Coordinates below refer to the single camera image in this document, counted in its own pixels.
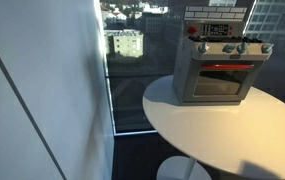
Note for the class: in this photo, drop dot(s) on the grey toy stove oven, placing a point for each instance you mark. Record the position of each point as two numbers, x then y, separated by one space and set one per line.
217 26

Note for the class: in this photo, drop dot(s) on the blue stove knob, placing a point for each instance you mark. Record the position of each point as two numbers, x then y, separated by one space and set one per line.
241 48
203 47
267 48
228 48

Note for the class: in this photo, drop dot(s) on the red round back panel knob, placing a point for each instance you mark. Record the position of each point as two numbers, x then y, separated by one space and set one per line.
192 29

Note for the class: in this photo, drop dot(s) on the red oven door handle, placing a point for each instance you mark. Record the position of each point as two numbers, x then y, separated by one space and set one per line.
226 66

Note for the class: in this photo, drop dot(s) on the white round table pedestal base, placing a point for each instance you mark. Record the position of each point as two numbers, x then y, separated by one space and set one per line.
181 168

